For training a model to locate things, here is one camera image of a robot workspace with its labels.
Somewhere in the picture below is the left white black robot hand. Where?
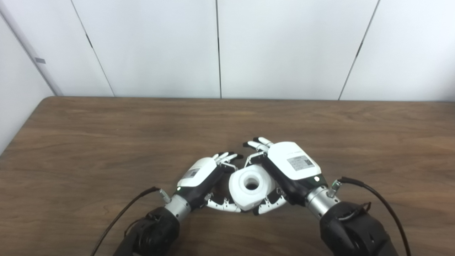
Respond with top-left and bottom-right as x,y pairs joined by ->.
177,152 -> 244,213

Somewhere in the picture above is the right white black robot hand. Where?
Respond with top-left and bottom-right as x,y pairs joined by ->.
243,137 -> 328,216

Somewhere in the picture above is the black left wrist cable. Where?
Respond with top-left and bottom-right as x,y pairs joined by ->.
91,186 -> 171,256

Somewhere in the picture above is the round white plastic piece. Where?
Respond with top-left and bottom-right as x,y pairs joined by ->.
229,164 -> 276,211

